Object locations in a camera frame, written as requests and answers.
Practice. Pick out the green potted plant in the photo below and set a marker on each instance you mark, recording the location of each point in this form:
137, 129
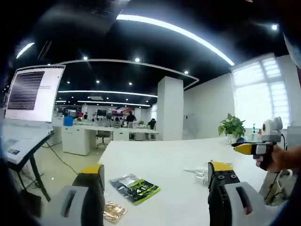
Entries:
231, 127

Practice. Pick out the green black skincare sachet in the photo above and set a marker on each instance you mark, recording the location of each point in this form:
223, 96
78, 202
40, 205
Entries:
135, 188

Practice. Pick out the person's right hand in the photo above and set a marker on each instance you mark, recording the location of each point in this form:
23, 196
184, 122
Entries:
278, 160

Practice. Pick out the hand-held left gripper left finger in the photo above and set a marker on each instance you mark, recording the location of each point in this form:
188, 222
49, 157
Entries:
75, 202

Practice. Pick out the black laptop stand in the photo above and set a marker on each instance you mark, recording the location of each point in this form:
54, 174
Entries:
40, 179

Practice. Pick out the white window blind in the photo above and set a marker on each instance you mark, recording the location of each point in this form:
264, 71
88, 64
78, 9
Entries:
261, 94

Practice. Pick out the gold foil skincare sachet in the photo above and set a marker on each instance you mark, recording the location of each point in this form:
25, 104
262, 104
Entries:
115, 210

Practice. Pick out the computer monitor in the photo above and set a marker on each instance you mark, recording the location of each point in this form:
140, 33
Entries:
47, 94

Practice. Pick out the long ceiling light strip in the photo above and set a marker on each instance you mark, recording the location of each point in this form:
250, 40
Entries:
183, 33

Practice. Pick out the blue storage box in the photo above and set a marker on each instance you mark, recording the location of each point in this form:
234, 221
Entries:
68, 121

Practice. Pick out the row of white office desks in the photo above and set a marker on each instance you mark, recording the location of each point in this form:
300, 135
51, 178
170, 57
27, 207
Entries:
77, 139

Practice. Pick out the grey office chair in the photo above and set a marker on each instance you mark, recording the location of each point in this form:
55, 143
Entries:
103, 136

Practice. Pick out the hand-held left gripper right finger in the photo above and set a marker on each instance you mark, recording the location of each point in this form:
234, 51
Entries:
225, 202

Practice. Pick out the white skincare bottle red label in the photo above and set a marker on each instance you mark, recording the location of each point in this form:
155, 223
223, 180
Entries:
201, 177

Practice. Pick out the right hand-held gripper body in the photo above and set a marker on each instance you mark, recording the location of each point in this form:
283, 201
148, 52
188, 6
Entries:
271, 131

